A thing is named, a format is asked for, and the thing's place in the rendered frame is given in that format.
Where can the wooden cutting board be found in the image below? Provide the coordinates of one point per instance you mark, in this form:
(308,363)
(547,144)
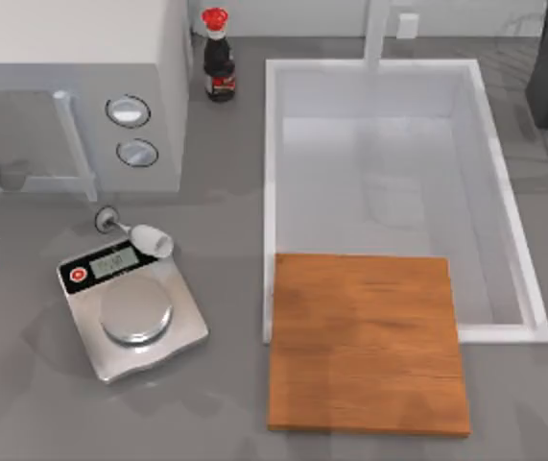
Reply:
(364,346)

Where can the tall white tap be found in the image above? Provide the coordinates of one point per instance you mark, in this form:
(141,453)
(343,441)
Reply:
(374,33)

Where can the silver kitchen scale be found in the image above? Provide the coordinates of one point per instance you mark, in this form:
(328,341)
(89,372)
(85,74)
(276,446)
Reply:
(134,331)

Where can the small round microwave knob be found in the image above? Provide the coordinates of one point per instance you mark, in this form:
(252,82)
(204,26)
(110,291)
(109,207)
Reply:
(136,152)

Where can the white wall socket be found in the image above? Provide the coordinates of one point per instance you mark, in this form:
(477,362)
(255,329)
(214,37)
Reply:
(407,26)

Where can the dark bottle with red cap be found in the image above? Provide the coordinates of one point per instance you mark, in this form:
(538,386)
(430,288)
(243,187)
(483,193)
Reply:
(219,67)

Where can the pale microwave oven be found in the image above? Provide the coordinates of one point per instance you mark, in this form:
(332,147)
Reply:
(168,43)

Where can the white sink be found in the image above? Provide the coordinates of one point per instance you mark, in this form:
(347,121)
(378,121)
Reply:
(398,158)

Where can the grey microwave door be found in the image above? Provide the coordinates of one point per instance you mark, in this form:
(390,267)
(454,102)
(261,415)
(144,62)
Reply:
(14,129)

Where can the large round microwave knob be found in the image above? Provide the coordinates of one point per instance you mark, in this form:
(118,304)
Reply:
(127,111)

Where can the white wine glass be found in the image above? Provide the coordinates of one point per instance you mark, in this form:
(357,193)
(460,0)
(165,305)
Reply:
(151,240)

